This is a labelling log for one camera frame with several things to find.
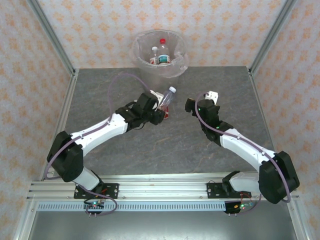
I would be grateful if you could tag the red cap bottle red label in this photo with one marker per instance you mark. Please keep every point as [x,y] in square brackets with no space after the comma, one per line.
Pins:
[163,50]

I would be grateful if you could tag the aluminium mounting rail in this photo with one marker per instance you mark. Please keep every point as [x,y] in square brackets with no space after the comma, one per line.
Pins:
[162,186]

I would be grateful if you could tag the clear bottle no label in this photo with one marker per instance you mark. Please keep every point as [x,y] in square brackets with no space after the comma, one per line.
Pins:
[168,98]

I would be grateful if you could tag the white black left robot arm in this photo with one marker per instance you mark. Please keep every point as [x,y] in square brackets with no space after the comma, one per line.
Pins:
[100,131]

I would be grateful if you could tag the grey metal sheet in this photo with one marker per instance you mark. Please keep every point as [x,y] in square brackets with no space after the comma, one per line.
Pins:
[162,226]

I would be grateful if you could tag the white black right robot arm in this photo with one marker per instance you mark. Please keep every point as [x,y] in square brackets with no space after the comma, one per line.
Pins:
[247,147]

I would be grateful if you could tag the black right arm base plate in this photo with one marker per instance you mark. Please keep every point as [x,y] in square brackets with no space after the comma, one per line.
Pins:
[213,190]

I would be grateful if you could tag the bottle yellow red label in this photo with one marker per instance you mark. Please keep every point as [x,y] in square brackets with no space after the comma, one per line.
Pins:
[166,113]

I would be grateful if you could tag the white cap bottle red-white label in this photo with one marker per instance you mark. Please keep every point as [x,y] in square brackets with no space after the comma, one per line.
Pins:
[155,51]

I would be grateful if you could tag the aluminium frame post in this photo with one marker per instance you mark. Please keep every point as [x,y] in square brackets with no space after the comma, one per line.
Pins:
[273,37]
[51,37]

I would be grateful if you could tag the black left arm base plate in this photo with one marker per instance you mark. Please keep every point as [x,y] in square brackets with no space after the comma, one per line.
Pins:
[111,190]

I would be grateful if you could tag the aluminium frame beam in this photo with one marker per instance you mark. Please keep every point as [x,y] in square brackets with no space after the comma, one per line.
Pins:
[267,125]
[66,100]

